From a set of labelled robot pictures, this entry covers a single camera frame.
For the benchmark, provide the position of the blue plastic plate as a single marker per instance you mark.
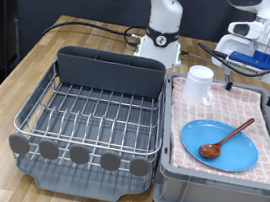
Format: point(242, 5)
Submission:
point(197, 133)

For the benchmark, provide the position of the brown wooden spoon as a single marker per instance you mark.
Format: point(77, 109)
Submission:
point(209, 151)

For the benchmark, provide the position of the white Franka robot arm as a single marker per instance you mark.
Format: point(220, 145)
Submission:
point(164, 14)

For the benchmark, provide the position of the grey dish rack tray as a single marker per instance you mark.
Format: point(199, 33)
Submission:
point(79, 184)

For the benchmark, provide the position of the pink checked cloth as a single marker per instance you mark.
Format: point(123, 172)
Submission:
point(235, 105)

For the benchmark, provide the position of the white mug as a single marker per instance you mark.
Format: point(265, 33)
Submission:
point(196, 86)

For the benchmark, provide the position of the grey plastic crate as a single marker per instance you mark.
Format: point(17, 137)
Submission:
point(215, 199)

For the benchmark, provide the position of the dark grey cutlery holder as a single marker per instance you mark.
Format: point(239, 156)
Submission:
point(108, 73)

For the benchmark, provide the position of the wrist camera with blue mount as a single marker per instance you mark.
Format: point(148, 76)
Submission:
point(248, 59)

